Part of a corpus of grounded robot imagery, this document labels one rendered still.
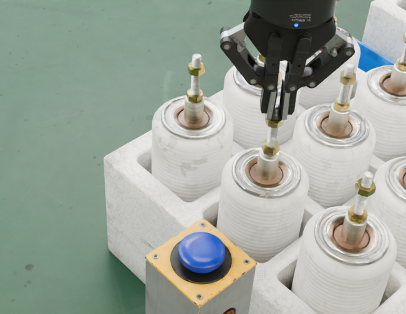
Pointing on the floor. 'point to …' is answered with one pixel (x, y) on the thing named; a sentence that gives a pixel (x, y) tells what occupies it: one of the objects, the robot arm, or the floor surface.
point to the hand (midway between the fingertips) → (277, 99)
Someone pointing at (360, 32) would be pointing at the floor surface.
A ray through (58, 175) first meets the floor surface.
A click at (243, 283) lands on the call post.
